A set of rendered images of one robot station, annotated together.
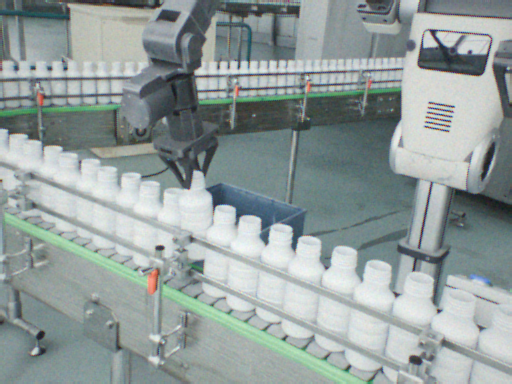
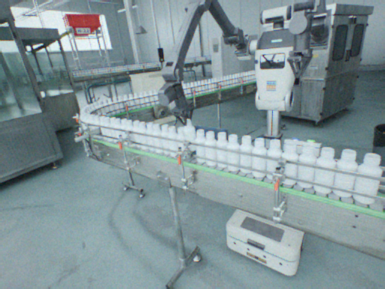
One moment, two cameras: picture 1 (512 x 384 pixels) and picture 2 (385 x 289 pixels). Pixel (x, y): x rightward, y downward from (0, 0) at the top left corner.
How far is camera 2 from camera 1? 5 cm
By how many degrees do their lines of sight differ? 3
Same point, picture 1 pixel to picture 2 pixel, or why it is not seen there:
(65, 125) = (136, 116)
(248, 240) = (210, 140)
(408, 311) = (272, 153)
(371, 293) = (258, 150)
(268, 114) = (207, 99)
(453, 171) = (279, 104)
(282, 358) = (229, 179)
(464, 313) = (292, 150)
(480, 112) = (286, 81)
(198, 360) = (199, 185)
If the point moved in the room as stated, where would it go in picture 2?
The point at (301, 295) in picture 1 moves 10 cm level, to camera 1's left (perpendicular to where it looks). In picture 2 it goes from (233, 155) to (210, 157)
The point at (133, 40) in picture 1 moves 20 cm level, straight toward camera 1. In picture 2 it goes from (153, 83) to (154, 83)
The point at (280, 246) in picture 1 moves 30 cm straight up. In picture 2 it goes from (222, 139) to (219, 70)
